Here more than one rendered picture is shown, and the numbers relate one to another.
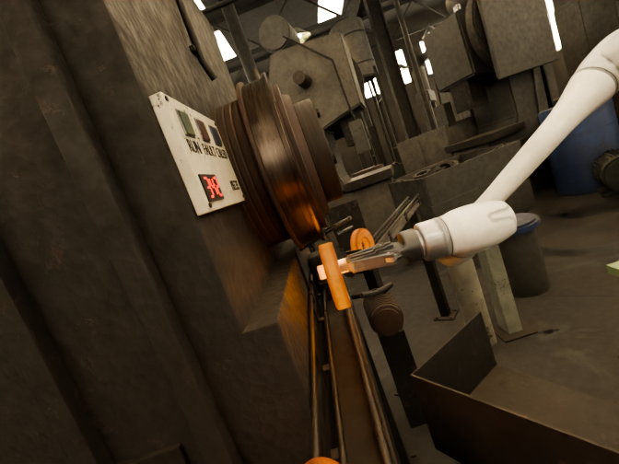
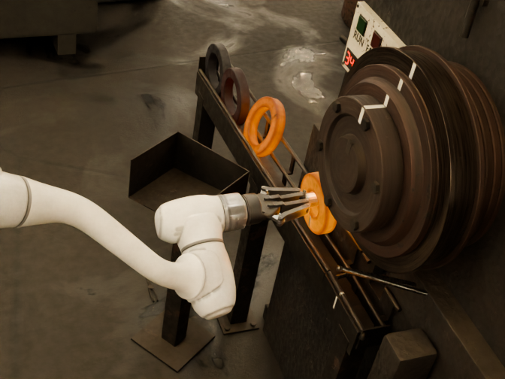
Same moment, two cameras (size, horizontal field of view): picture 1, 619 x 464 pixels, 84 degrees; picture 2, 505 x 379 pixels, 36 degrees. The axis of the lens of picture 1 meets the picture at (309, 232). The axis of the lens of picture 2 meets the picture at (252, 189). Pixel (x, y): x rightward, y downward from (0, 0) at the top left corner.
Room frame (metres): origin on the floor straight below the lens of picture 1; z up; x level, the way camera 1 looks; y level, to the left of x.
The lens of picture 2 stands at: (1.98, -0.93, 2.03)
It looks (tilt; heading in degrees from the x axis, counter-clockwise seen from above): 38 degrees down; 149
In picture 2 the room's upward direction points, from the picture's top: 11 degrees clockwise
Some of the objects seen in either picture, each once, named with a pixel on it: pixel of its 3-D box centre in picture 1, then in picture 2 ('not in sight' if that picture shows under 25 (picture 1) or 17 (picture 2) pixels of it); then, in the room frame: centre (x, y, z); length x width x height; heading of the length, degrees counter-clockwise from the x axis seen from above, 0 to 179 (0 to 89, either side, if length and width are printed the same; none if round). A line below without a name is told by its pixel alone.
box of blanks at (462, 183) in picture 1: (454, 198); not in sight; (3.33, -1.46, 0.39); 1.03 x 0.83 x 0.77; 101
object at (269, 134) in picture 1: (286, 164); (396, 159); (0.97, -0.01, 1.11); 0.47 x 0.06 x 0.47; 176
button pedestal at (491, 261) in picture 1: (495, 273); not in sight; (1.60, -0.79, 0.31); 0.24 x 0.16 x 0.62; 176
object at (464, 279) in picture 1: (469, 295); not in sight; (1.57, -0.62, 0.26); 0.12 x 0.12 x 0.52
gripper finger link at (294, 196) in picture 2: (371, 259); (284, 200); (0.75, -0.11, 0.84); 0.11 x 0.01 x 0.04; 88
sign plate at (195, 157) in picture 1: (208, 159); (374, 59); (0.64, 0.13, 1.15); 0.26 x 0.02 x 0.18; 176
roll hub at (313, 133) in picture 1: (320, 152); (355, 164); (0.96, -0.10, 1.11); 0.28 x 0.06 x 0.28; 176
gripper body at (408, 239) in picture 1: (399, 249); (260, 207); (0.76, -0.18, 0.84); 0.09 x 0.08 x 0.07; 86
